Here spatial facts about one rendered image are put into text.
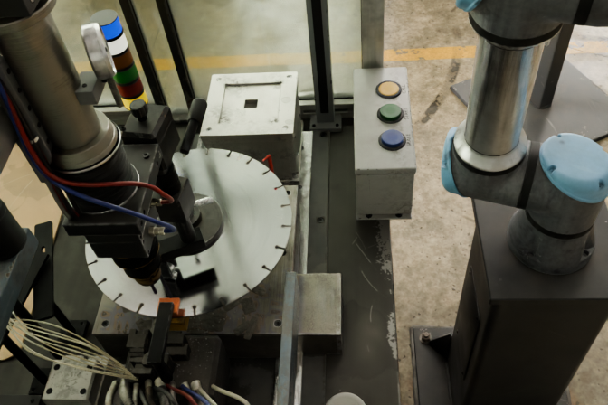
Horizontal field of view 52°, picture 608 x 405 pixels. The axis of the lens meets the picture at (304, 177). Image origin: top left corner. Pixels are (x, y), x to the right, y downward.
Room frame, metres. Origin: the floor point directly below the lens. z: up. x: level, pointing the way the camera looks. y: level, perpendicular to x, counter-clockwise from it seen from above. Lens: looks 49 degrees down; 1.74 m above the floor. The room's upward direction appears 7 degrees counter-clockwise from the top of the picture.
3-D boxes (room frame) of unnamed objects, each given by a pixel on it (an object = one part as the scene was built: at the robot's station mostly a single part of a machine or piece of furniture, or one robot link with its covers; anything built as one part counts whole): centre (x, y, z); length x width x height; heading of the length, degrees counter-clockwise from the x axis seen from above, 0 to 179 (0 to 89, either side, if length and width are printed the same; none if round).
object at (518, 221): (0.63, -0.44, 0.80); 0.15 x 0.15 x 0.10
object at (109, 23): (0.90, 0.29, 1.14); 0.05 x 0.04 x 0.03; 82
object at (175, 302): (0.42, 0.22, 0.95); 0.10 x 0.03 x 0.07; 172
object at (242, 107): (0.94, 0.09, 0.82); 0.18 x 0.18 x 0.15; 82
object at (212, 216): (0.62, 0.19, 0.96); 0.11 x 0.11 x 0.03
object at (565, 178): (0.63, -0.43, 0.91); 0.13 x 0.12 x 0.14; 64
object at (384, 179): (0.86, -0.16, 0.82); 0.28 x 0.11 x 0.15; 172
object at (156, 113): (0.54, 0.18, 1.17); 0.06 x 0.05 x 0.20; 163
